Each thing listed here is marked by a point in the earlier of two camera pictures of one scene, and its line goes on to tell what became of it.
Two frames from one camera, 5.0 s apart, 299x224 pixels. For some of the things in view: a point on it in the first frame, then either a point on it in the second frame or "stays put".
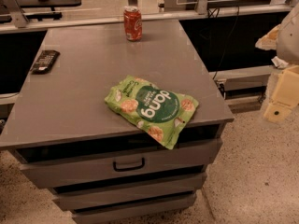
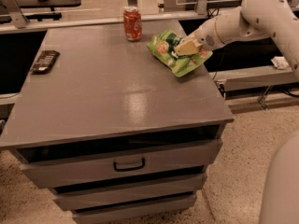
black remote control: [47, 59] stays put
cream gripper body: [290, 37] → [206, 38]
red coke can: [133, 22] stays put
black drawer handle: [131, 168] stays put
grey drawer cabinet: [118, 128] stays put
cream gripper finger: [277, 111] → [186, 49]
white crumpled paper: [279, 63] stays put
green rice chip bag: [160, 112] → [163, 47]
